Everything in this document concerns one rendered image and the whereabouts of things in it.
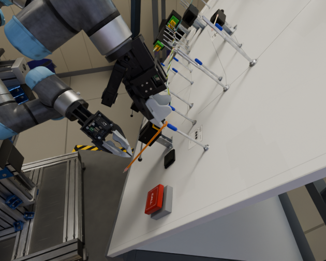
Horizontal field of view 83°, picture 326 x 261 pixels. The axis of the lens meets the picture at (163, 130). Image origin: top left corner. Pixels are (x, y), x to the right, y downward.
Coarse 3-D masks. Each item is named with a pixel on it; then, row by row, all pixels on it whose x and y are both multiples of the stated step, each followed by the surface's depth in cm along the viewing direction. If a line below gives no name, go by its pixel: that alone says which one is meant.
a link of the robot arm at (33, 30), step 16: (48, 0) 30; (16, 16) 32; (32, 16) 31; (48, 16) 31; (16, 32) 32; (32, 32) 32; (48, 32) 32; (64, 32) 33; (16, 48) 33; (32, 48) 33; (48, 48) 34
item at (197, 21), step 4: (188, 8) 79; (192, 8) 80; (196, 8) 82; (184, 12) 84; (188, 12) 78; (192, 12) 78; (196, 12) 80; (184, 16) 80; (188, 16) 82; (192, 16) 82; (196, 16) 79; (184, 20) 81; (188, 20) 83; (192, 20) 80; (196, 20) 84; (200, 20) 83; (188, 24) 82; (200, 24) 85; (204, 24) 83
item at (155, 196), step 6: (156, 186) 40; (162, 186) 40; (150, 192) 41; (156, 192) 39; (162, 192) 39; (150, 198) 40; (156, 198) 37; (162, 198) 39; (150, 204) 39; (156, 204) 36; (150, 210) 38; (156, 210) 37
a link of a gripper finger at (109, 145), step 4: (104, 144) 55; (108, 144) 53; (112, 144) 55; (108, 148) 55; (112, 148) 51; (116, 148) 55; (112, 152) 55; (116, 152) 52; (120, 152) 55; (124, 152) 56; (124, 156) 56; (128, 156) 56
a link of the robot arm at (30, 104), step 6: (30, 102) 57; (36, 102) 57; (30, 108) 55; (36, 108) 56; (42, 108) 57; (48, 108) 57; (36, 114) 56; (42, 114) 57; (48, 114) 58; (54, 114) 60; (60, 114) 62; (42, 120) 58
